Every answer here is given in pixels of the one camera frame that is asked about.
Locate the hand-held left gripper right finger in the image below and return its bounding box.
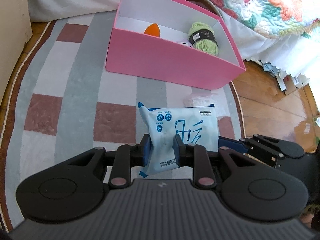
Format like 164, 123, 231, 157
173, 134, 263, 188

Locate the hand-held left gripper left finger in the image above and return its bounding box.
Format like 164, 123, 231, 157
62, 135, 152, 188

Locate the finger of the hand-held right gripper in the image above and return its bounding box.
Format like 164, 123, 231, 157
217, 134, 283, 168

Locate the blue white wet wipes packet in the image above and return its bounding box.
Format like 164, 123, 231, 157
137, 102, 219, 178

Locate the pink cardboard box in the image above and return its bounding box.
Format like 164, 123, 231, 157
105, 0, 246, 90

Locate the green yarn ball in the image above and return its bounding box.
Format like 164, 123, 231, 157
187, 22, 219, 57

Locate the purple plush toy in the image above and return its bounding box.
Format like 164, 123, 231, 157
176, 39, 194, 48

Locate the orange makeup sponge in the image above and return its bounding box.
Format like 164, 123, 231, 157
144, 23, 160, 38

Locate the clear bag of floss picks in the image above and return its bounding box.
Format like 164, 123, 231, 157
184, 91, 220, 117

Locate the pile of papers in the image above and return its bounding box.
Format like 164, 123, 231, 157
261, 61, 310, 95

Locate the checkered rug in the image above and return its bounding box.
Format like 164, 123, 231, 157
0, 0, 247, 233

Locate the floral quilt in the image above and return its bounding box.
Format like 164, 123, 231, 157
146, 0, 320, 39

